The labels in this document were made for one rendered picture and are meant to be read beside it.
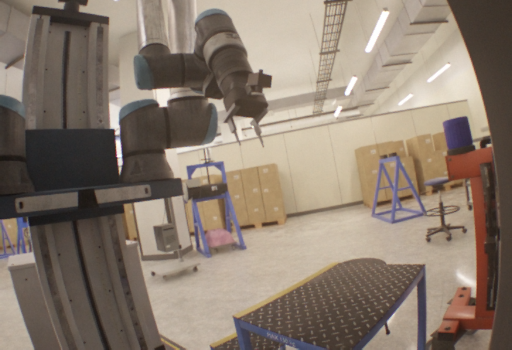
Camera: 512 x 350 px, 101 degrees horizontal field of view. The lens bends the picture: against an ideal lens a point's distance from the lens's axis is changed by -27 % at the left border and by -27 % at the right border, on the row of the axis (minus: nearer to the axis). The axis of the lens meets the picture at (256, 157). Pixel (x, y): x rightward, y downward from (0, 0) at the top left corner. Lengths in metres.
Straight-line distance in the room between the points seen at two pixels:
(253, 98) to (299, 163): 7.11
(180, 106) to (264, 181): 5.66
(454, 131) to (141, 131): 1.13
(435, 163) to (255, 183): 4.25
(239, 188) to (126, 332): 5.75
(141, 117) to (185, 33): 0.33
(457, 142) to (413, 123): 7.12
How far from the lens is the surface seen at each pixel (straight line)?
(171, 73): 0.72
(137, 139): 0.94
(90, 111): 1.11
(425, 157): 7.08
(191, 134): 0.98
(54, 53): 1.22
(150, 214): 5.00
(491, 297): 1.36
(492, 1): 0.57
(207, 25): 0.67
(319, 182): 7.61
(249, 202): 6.65
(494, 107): 0.52
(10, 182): 0.81
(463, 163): 1.22
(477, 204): 1.24
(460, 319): 1.44
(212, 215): 6.90
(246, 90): 0.52
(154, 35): 0.80
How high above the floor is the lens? 1.00
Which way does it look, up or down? 5 degrees up
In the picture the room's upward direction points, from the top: 10 degrees counter-clockwise
